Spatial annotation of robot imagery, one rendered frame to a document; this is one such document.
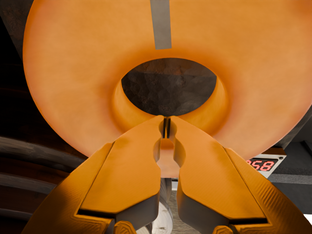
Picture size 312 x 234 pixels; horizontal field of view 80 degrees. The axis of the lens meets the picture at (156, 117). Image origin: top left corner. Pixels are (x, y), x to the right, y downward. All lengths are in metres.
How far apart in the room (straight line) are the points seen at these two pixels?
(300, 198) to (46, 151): 9.42
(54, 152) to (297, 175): 6.21
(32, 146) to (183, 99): 0.23
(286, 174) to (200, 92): 5.84
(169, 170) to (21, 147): 0.14
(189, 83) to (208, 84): 0.03
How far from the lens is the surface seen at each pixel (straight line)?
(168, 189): 0.39
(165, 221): 0.34
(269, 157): 0.47
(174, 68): 0.23
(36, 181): 0.23
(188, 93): 0.32
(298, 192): 9.60
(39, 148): 0.22
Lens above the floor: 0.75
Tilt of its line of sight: 43 degrees up
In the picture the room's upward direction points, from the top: 177 degrees counter-clockwise
